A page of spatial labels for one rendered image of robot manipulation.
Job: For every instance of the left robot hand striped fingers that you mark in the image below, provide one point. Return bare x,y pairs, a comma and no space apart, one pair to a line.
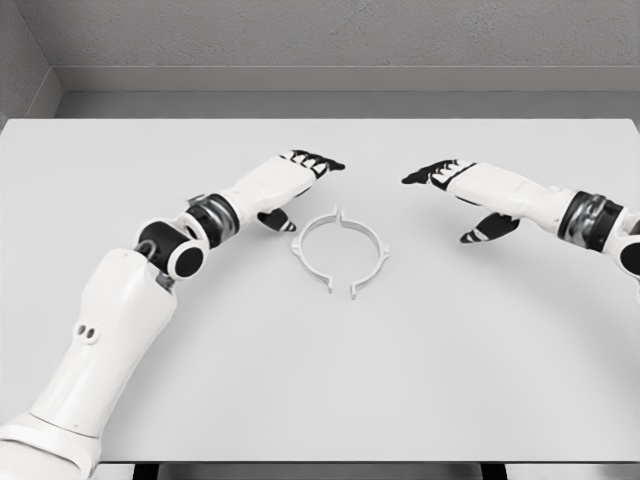
272,181

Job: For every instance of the right robot hand striped fingers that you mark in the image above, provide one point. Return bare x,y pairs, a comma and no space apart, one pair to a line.
500,190

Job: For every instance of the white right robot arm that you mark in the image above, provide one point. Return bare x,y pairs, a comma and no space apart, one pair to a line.
595,212

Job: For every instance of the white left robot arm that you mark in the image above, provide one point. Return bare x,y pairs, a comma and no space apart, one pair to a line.
120,300

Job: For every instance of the white pipe clamp half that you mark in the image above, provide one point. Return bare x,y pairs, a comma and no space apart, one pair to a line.
385,253
298,248

